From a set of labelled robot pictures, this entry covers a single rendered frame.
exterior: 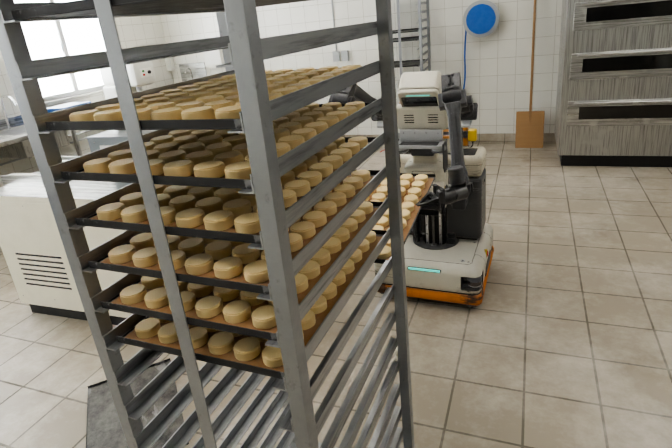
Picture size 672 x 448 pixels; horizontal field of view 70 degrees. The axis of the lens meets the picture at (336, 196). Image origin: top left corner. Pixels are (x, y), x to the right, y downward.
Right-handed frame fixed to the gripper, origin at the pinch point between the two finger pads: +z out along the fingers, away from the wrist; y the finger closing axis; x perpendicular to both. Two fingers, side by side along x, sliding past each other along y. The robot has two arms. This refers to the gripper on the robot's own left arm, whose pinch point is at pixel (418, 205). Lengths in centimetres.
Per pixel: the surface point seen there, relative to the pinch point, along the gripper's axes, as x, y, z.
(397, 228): -32.3, -14.5, 25.8
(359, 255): -39, -15, 41
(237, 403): -25, 31, 79
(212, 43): -3, -67, 60
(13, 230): 179, 40, 174
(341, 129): -47, -51, 44
